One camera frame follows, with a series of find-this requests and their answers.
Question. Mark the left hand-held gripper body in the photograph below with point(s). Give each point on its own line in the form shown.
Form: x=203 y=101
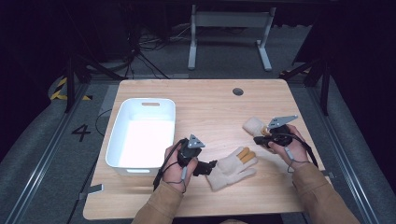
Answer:
x=188 y=152

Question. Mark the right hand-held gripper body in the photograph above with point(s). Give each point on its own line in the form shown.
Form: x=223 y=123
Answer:
x=281 y=137

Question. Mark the cream knit glove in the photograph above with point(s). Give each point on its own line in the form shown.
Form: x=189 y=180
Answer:
x=253 y=126
x=230 y=171

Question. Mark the white plastic bin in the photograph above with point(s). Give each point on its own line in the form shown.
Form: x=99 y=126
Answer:
x=143 y=137

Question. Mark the person's right hand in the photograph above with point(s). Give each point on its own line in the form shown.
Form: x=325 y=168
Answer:
x=295 y=152

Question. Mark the person's left hand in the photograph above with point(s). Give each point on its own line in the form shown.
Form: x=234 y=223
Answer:
x=172 y=168

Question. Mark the grey table grommet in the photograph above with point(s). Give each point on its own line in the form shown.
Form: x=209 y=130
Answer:
x=237 y=91

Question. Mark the black metal stand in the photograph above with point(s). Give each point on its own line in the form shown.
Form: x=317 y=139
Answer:
x=324 y=87
x=71 y=84

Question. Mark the yellow black hazard tape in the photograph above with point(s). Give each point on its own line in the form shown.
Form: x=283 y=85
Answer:
x=59 y=90

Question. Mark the grey table bracket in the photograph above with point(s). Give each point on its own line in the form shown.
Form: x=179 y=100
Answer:
x=93 y=189
x=328 y=174

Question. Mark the white metal desk frame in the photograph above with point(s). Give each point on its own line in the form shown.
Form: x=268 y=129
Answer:
x=229 y=20

